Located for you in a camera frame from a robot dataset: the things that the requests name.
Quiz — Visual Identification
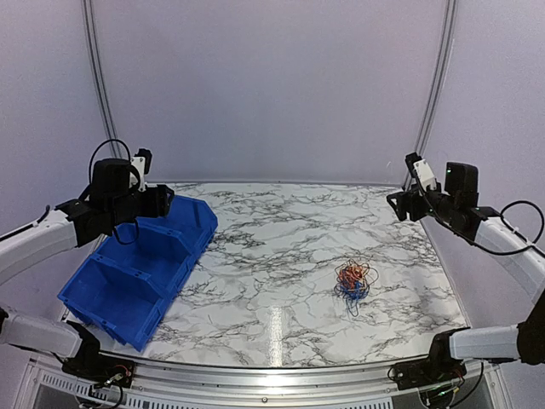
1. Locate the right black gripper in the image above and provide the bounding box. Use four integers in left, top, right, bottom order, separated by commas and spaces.
387, 183, 458, 223

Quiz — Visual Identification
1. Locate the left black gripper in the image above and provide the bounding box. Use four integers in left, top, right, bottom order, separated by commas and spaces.
106, 184, 175, 228

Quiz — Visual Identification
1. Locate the coloured wire bundle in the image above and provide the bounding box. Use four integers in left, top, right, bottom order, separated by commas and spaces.
332, 255, 380, 319

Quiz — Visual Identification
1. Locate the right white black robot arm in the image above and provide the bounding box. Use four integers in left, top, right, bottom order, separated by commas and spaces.
387, 153, 544, 382

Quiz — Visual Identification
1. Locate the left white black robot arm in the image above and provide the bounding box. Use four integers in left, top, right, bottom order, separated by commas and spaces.
1, 148, 175, 379

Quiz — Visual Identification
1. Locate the blue bin far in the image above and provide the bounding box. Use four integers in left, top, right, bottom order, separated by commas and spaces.
136, 195, 218, 259

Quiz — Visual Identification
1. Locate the blue bin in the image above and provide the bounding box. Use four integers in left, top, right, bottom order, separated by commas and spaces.
97, 224, 202, 296
58, 256, 168, 352
136, 195, 218, 259

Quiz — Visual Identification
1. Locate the blue bin middle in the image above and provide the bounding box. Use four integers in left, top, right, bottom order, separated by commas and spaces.
97, 224, 202, 296

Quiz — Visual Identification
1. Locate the blue bin near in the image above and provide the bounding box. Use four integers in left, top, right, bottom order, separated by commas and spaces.
58, 256, 168, 352

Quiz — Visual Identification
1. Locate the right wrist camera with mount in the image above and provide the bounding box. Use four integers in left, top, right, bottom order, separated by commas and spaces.
405, 153, 441, 192

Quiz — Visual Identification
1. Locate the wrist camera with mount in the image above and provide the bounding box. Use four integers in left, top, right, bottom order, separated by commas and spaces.
129, 148, 152, 192
405, 153, 441, 192

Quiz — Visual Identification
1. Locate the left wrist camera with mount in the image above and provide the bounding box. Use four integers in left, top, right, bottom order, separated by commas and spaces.
129, 148, 152, 192

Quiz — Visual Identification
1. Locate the right aluminium corner post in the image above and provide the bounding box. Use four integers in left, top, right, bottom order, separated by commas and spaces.
402, 0, 459, 188

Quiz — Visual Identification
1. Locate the aluminium corner post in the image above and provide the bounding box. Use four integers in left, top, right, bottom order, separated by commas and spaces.
402, 0, 459, 188
81, 0, 130, 159

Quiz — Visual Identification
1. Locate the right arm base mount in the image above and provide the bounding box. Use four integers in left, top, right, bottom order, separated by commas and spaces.
387, 329, 467, 390

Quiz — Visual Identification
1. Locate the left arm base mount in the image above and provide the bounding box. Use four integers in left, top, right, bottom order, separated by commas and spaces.
61, 321, 135, 388

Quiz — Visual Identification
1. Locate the aluminium front frame rail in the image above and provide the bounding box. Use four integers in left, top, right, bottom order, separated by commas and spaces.
13, 354, 513, 408

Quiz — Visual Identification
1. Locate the left aluminium corner post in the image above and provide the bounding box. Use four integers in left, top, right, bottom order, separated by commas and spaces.
81, 0, 130, 159

